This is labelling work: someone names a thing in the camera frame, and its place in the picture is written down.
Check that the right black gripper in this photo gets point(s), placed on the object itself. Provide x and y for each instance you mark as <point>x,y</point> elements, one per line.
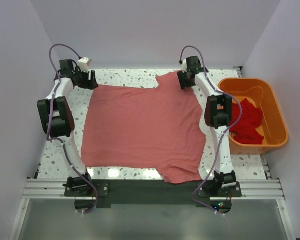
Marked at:
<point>184,81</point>

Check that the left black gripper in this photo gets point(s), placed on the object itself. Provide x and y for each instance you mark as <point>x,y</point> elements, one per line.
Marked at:
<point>89,81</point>

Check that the pink t shirt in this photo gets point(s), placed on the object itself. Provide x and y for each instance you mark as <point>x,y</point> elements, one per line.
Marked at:
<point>146,128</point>

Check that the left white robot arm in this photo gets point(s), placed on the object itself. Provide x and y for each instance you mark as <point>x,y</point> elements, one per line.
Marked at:
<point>59,125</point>

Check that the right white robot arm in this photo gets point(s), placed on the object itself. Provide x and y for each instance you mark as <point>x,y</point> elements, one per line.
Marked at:
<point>218,116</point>

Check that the red t shirt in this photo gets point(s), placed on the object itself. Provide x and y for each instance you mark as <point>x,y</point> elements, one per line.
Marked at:
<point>245,131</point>

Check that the orange plastic bin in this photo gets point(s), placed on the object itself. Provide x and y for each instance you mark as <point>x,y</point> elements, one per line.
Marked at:
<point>273,127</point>

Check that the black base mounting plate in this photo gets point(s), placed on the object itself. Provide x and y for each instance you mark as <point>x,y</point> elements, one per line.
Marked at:
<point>106,193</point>

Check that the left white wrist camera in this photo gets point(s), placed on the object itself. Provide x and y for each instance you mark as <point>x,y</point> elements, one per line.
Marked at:
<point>84,64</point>

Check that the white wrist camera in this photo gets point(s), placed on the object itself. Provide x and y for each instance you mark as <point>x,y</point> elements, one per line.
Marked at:
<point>84,64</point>
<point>184,65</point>

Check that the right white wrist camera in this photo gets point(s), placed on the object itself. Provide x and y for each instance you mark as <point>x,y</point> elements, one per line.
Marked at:
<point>184,65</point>

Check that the aluminium rail frame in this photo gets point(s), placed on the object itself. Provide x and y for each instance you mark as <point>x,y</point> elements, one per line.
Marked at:
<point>252,170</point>

